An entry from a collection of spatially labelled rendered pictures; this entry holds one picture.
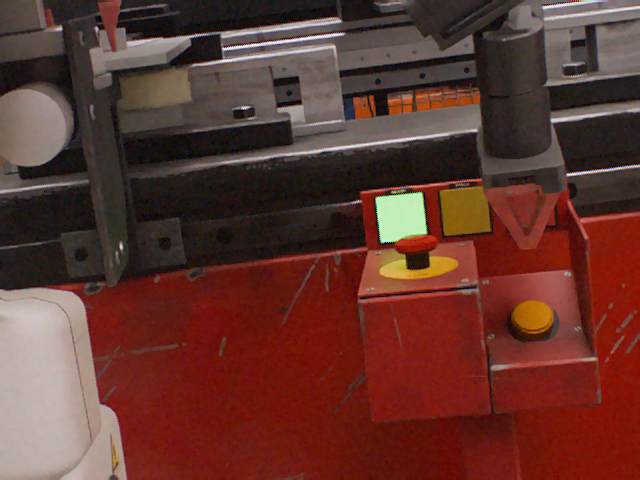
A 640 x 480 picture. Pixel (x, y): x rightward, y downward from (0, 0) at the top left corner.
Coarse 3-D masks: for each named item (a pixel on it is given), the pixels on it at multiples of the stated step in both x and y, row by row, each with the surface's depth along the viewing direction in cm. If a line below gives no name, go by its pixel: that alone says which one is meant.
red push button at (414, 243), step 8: (400, 240) 107; (408, 240) 106; (416, 240) 106; (424, 240) 106; (432, 240) 106; (400, 248) 106; (408, 248) 105; (416, 248) 105; (424, 248) 105; (432, 248) 106; (408, 256) 107; (416, 256) 106; (424, 256) 107; (408, 264) 107; (416, 264) 107; (424, 264) 107
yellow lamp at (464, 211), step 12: (444, 192) 114; (456, 192) 114; (468, 192) 114; (480, 192) 114; (444, 204) 114; (456, 204) 114; (468, 204) 114; (480, 204) 114; (444, 216) 115; (456, 216) 115; (468, 216) 114; (480, 216) 114; (444, 228) 115; (456, 228) 115; (468, 228) 115; (480, 228) 115
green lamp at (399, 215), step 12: (384, 204) 115; (396, 204) 115; (408, 204) 115; (420, 204) 115; (384, 216) 115; (396, 216) 115; (408, 216) 115; (420, 216) 115; (384, 228) 116; (396, 228) 115; (408, 228) 115; (420, 228) 115; (384, 240) 116; (396, 240) 116
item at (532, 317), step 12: (528, 300) 109; (516, 312) 108; (528, 312) 108; (540, 312) 108; (552, 312) 108; (516, 324) 107; (528, 324) 107; (540, 324) 107; (552, 324) 107; (528, 336) 107; (540, 336) 107
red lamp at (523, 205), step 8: (512, 200) 114; (520, 200) 114; (528, 200) 114; (536, 200) 113; (512, 208) 114; (520, 208) 114; (528, 208) 114; (520, 216) 114; (528, 216) 114; (552, 216) 114; (520, 224) 114; (528, 224) 114; (552, 224) 114
